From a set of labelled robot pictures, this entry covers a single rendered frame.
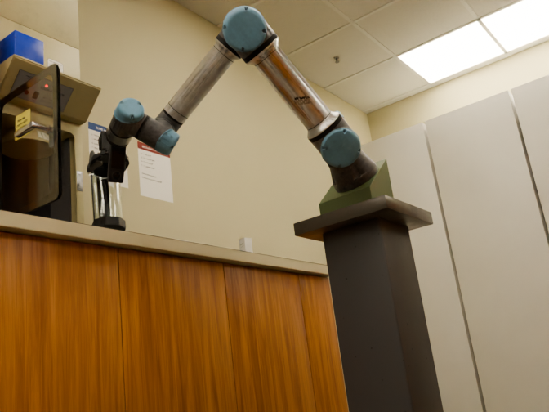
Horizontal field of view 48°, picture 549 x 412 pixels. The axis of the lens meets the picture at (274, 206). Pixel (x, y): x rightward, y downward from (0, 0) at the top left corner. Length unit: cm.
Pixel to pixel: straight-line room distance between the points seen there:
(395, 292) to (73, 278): 88
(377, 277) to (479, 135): 272
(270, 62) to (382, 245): 61
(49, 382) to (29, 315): 17
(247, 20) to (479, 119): 294
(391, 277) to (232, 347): 61
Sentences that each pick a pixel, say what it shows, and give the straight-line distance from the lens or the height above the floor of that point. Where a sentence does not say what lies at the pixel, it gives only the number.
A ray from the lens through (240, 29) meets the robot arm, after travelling 169.
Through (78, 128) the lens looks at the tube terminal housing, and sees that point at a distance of 222.
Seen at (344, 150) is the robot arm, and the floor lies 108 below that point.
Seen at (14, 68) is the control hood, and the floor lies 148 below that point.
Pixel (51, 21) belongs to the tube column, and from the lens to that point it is 237.
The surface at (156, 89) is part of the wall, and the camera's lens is 326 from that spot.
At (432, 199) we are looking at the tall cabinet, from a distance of 442.
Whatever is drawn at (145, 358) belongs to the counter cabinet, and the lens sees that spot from 181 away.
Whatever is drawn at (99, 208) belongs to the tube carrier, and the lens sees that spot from 196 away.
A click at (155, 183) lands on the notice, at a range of 301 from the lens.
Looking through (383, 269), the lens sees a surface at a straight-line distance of 178.
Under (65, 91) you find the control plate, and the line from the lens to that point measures 214.
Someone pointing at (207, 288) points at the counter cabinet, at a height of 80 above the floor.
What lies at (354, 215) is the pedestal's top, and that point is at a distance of 178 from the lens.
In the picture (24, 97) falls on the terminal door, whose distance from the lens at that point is 193.
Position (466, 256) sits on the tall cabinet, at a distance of 427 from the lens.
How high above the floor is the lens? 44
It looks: 17 degrees up
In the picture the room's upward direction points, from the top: 7 degrees counter-clockwise
